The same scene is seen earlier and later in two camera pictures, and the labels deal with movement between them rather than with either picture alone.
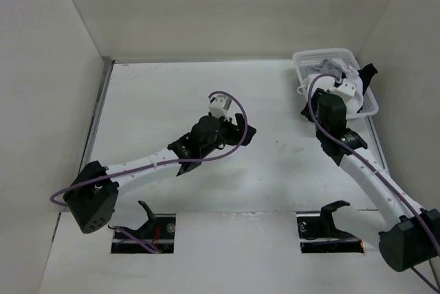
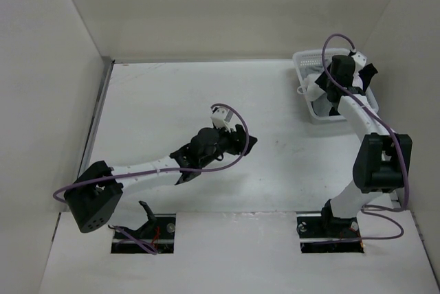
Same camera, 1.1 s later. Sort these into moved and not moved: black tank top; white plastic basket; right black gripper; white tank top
Moved: right black gripper
Not moved: black tank top; white plastic basket; white tank top
